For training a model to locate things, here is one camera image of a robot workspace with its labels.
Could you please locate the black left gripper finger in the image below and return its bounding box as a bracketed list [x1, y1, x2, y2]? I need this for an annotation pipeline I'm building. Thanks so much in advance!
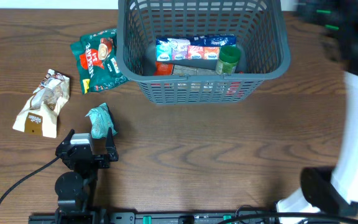
[105, 128, 116, 154]
[64, 129, 75, 144]

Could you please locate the teal snack packet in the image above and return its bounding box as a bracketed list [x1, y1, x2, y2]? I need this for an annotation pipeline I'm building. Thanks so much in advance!
[86, 103, 117, 139]

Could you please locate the white brown snack bag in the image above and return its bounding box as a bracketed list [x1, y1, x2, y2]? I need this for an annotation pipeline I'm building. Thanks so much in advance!
[12, 69, 70, 138]

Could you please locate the green Nescafe coffee bag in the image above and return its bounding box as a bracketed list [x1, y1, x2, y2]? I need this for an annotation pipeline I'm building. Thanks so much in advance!
[70, 29, 129, 95]

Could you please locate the orange tan noodle packet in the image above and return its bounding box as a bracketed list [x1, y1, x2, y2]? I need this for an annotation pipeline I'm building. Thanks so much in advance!
[149, 61, 245, 96]

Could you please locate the green lid jar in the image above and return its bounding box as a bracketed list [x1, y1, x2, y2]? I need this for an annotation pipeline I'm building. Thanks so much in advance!
[216, 46, 241, 75]

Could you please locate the blue tissue pack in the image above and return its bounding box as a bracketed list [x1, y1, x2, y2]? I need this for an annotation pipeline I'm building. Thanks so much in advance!
[155, 34, 237, 62]

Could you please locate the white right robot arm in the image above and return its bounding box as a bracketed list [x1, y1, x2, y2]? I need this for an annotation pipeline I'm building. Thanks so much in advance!
[276, 1, 358, 223]

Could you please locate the grey plastic basket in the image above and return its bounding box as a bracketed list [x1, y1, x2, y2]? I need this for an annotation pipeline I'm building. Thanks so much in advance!
[116, 0, 291, 105]

